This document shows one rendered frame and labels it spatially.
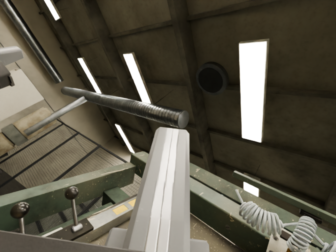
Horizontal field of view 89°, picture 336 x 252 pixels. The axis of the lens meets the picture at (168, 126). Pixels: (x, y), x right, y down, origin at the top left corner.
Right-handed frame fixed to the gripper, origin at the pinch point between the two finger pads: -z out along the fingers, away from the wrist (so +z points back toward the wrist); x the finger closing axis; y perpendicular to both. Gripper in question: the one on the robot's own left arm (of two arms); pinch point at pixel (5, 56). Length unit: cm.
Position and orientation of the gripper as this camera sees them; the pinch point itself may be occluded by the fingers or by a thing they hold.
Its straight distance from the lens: 49.7
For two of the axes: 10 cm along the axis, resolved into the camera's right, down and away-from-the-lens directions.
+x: 8.4, 5.5, -0.4
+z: -4.2, 5.8, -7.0
